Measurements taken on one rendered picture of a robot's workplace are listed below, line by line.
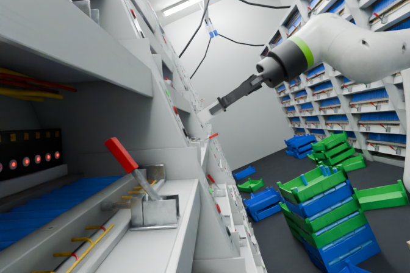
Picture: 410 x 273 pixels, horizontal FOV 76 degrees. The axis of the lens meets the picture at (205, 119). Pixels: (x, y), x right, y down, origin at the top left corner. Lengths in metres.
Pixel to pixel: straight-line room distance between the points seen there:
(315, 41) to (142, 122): 0.45
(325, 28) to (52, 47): 0.60
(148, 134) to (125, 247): 0.24
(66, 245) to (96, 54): 0.14
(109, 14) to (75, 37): 0.27
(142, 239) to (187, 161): 0.21
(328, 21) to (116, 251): 0.63
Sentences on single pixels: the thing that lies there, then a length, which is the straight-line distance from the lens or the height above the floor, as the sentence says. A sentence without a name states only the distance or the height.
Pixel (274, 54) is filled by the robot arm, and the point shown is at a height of 1.03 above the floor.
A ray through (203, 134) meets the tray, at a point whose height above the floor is 0.91.
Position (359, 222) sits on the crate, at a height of 0.18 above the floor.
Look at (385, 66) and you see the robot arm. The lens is 0.64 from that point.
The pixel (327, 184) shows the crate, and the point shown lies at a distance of 1.49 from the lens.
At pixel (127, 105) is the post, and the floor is 1.02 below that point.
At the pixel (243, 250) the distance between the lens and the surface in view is 1.00.
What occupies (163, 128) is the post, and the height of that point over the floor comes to 0.97.
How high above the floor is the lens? 0.95
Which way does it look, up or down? 1 degrees up
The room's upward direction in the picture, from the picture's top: 24 degrees counter-clockwise
